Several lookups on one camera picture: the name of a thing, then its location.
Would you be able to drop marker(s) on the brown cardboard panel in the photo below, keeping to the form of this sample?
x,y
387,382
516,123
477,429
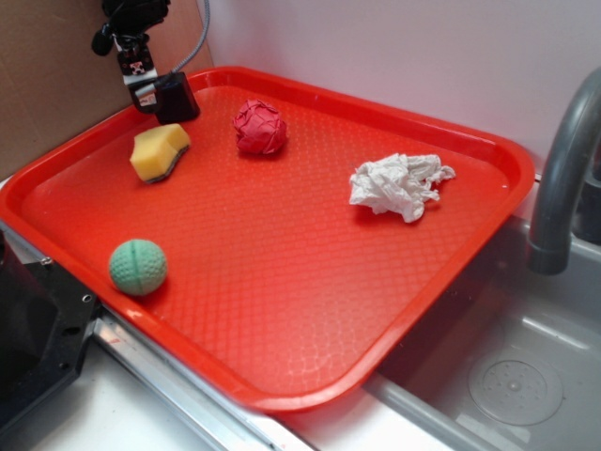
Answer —
x,y
52,84

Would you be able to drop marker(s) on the crumpled red paper ball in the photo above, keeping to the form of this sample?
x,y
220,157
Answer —
x,y
260,128

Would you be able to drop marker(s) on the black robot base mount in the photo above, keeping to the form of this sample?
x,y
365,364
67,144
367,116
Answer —
x,y
47,318

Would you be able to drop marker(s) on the yellow sponge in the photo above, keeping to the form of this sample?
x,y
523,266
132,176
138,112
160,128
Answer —
x,y
156,151

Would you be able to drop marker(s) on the grey faucet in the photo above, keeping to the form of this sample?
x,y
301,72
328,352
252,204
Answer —
x,y
568,199

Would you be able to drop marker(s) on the grey sink basin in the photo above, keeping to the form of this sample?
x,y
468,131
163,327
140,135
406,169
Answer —
x,y
505,359

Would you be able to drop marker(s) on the red plastic tray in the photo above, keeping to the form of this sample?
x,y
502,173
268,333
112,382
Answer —
x,y
278,291

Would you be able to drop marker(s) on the black gripper with marker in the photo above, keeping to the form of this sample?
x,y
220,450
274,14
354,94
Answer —
x,y
126,26

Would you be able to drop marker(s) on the green dimpled ball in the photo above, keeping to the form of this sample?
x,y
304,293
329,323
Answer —
x,y
138,267

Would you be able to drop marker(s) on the black box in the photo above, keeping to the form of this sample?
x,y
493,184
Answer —
x,y
177,102

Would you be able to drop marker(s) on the metal rail strip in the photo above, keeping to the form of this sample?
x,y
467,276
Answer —
x,y
131,396

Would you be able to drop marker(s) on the crumpled white paper towel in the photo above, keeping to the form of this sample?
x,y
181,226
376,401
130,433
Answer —
x,y
400,184

